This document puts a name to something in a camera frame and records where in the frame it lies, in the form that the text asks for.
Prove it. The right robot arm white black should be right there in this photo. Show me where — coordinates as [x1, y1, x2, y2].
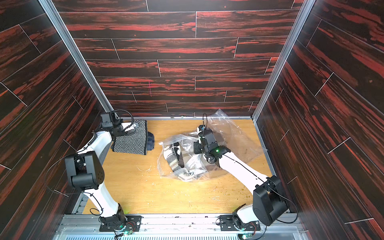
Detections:
[194, 125, 290, 230]

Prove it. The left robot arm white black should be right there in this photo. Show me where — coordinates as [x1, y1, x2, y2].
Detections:
[65, 112, 127, 230]

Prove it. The front aluminium rail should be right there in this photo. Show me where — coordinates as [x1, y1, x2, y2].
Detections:
[53, 214, 311, 240]

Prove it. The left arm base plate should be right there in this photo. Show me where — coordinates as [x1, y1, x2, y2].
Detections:
[99, 215, 143, 234]

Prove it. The black white chevron scarf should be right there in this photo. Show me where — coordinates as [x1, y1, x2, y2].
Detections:
[112, 120, 149, 155]

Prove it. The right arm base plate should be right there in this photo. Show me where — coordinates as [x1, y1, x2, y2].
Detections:
[216, 215, 261, 232]

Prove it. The beige brown striped scarf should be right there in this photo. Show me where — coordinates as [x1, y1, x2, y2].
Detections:
[163, 142, 208, 182]

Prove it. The navy plaid scarf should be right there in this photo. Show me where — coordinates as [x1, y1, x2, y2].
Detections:
[147, 132, 155, 151]

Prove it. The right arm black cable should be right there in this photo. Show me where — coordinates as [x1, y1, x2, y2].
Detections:
[201, 112, 299, 238]

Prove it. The clear plastic vacuum bag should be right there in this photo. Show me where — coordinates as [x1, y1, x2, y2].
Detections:
[157, 110, 263, 182]

